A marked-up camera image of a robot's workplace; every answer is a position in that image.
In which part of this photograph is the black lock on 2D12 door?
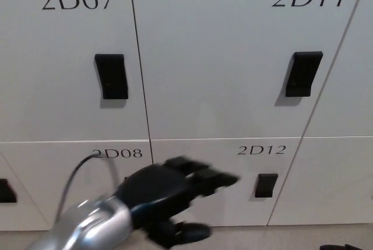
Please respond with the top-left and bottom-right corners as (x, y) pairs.
(255, 173), (279, 199)

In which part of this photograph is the black lock on 2D11 door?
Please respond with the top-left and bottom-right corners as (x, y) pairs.
(285, 51), (323, 97)

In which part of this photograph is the black lock on 2D07 door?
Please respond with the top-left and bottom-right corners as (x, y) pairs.
(94, 54), (129, 100)

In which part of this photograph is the white unlabelled tall locker door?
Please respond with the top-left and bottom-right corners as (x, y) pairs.
(302, 0), (373, 139)

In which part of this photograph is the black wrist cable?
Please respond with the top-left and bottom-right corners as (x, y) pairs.
(57, 154), (118, 224)

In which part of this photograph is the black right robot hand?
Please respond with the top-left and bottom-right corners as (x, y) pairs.
(319, 235), (365, 250)

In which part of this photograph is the white locker door 2D08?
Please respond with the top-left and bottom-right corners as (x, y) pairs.
(0, 141), (154, 232)

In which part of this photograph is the black lock on unlabelled low door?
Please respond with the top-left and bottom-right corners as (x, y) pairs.
(0, 178), (17, 203)

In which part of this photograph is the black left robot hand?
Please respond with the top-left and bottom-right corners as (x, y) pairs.
(115, 155), (241, 247)

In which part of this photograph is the white locker door 2D07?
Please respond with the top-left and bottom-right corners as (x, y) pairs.
(0, 0), (152, 143)

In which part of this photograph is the white locker door 2D11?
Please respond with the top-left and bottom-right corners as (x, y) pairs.
(128, 0), (367, 142)

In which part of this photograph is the white unlabelled low locker door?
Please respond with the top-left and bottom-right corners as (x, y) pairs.
(0, 150), (52, 232)

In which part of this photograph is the white unlabelled short locker door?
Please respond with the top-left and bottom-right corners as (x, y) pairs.
(266, 135), (373, 227)

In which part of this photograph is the white locker door 2D12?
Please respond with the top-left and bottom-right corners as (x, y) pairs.
(150, 136), (302, 229)

